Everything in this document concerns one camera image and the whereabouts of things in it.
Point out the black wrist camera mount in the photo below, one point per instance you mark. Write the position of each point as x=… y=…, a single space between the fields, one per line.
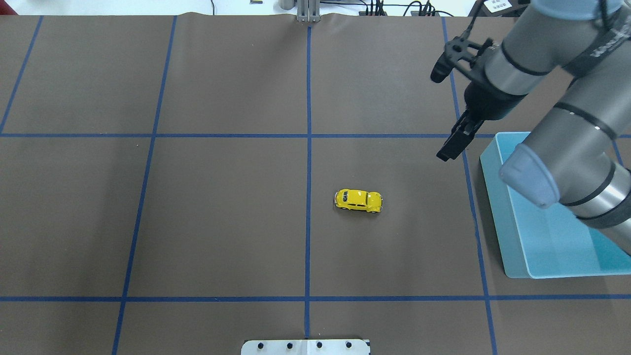
x=464 y=56

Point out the yellow beetle toy car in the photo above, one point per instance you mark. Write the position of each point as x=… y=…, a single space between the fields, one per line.
x=358 y=200

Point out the blue tape line far left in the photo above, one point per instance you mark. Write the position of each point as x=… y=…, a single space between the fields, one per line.
x=20 y=73

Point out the grey aluminium frame post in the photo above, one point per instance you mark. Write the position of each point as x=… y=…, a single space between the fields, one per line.
x=308 y=11

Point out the light blue plastic bin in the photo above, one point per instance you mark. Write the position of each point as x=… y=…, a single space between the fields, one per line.
x=543 y=243

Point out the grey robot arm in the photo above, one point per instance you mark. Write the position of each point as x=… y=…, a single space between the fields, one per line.
x=563 y=160

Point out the white metal base plate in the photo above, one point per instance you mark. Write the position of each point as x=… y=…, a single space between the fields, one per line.
x=307 y=347

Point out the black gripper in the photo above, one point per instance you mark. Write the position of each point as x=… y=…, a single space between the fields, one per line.
x=488 y=102

